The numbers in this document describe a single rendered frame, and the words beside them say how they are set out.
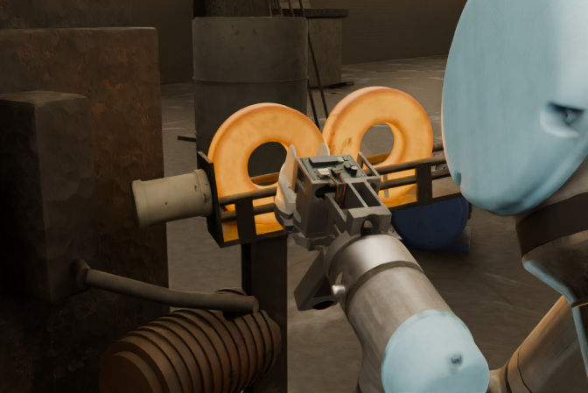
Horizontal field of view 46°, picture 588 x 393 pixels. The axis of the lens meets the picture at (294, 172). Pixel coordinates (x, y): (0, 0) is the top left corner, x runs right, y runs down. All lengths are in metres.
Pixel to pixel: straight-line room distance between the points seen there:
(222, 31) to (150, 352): 2.60
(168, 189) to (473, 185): 0.58
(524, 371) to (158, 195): 0.45
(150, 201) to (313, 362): 1.12
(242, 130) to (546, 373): 0.45
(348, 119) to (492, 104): 0.60
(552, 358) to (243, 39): 2.82
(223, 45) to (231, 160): 2.47
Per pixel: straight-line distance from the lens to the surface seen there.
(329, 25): 8.65
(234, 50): 3.27
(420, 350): 0.51
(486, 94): 0.29
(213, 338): 0.84
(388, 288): 0.55
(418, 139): 0.93
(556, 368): 0.56
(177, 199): 0.83
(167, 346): 0.81
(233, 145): 0.84
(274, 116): 0.85
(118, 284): 0.82
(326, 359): 1.89
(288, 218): 0.69
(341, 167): 0.66
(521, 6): 0.28
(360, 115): 0.89
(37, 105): 0.80
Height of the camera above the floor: 0.89
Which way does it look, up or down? 13 degrees down
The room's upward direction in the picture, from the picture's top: straight up
